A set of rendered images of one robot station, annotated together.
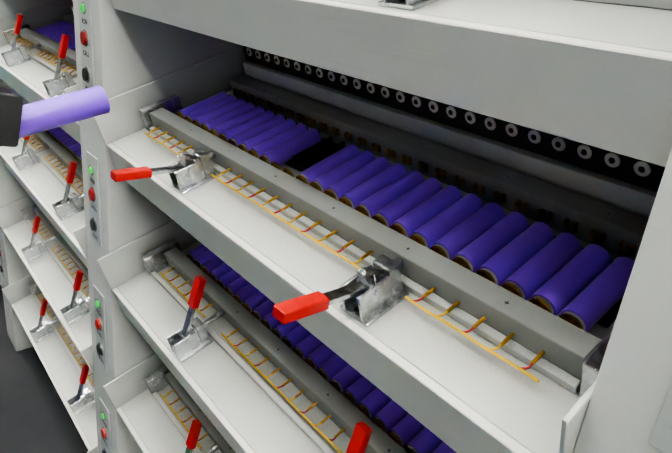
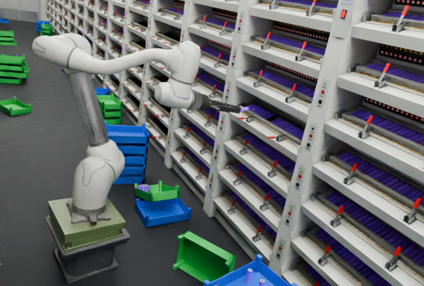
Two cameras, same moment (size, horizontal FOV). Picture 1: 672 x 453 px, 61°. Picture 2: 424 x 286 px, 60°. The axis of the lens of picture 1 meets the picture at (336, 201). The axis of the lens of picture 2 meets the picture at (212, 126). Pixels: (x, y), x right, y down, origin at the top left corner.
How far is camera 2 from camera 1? 144 cm
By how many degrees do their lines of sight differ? 9
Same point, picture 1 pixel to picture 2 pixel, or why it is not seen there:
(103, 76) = (231, 98)
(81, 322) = (204, 154)
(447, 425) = (288, 153)
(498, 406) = (293, 149)
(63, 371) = (191, 170)
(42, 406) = (180, 182)
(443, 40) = (291, 108)
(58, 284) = (195, 145)
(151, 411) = (226, 172)
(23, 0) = not seen: hidden behind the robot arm
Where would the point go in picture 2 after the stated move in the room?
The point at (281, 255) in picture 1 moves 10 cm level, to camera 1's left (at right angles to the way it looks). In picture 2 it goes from (267, 133) to (248, 129)
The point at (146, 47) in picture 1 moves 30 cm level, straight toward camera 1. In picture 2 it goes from (240, 93) to (250, 108)
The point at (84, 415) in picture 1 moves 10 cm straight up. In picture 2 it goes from (199, 180) to (201, 168)
